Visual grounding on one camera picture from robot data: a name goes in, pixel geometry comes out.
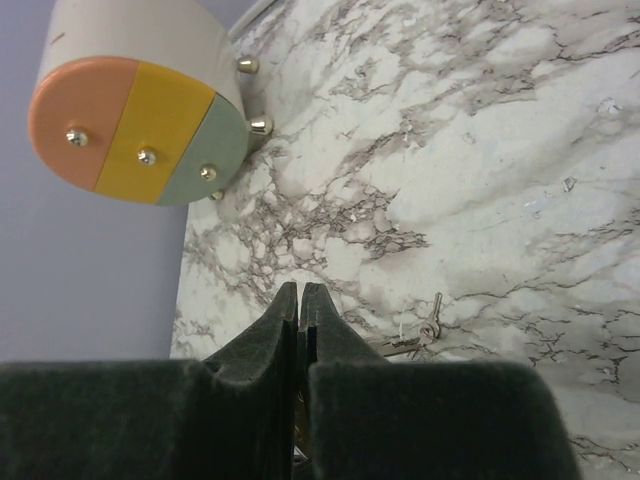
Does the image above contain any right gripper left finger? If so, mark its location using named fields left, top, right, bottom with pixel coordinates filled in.
left=1, top=283, right=298, bottom=479

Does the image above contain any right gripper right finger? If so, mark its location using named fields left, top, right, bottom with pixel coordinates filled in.
left=299, top=283, right=581, bottom=479

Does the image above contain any silver key bunch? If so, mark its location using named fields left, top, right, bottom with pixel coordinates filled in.
left=366, top=336, right=424, bottom=357

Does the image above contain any round pastel drawer box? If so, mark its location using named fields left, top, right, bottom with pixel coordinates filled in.
left=28, top=0, right=273, bottom=206

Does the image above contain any large brass padlock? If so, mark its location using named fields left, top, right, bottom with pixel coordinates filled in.
left=294, top=391, right=311, bottom=459

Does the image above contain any small silver key pair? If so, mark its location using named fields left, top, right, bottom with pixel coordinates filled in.
left=399, top=292, right=443, bottom=346

